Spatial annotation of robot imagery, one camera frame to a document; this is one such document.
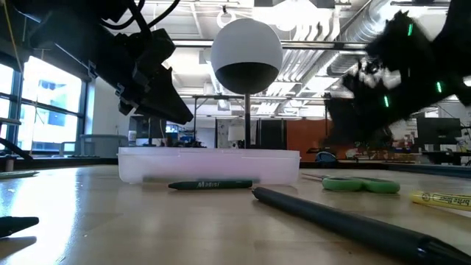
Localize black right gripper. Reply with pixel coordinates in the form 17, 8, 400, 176
323, 62, 420, 146

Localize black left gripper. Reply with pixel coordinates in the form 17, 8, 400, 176
102, 32, 194, 125

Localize green handled scissors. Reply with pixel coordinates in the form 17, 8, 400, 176
301, 173, 401, 195

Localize clear plastic supply box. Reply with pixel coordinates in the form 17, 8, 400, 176
117, 146, 301, 186

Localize dark green crayon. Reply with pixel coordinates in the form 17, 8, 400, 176
168, 179, 254, 191

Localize thick black pen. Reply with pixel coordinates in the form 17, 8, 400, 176
252, 186, 471, 265

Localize yellow highlighter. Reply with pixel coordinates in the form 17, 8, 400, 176
410, 190, 471, 212

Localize pale green pen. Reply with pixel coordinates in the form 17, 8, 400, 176
0, 170, 40, 180

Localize short dark marker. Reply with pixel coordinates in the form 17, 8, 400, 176
0, 216, 40, 239

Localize black monitor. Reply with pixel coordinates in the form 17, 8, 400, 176
128, 116, 168, 147
417, 117, 462, 152

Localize blue round bag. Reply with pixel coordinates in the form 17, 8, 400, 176
315, 151, 338, 163

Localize orange partition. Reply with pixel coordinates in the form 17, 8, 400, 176
286, 119, 334, 162

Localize black beam with light strips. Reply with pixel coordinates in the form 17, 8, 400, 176
171, 38, 369, 52

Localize grey storage bin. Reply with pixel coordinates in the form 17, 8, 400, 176
79, 134, 129, 158

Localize white globe lamp black stand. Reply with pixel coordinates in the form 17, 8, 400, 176
210, 18, 284, 149

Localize black background workstation frame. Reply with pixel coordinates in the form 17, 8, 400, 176
146, 93, 380, 150

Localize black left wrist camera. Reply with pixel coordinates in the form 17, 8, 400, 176
145, 28, 177, 67

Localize black left camera cable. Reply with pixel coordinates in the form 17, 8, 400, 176
99, 0, 182, 41

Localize black aluminium table frame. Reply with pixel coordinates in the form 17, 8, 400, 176
0, 116, 471, 180

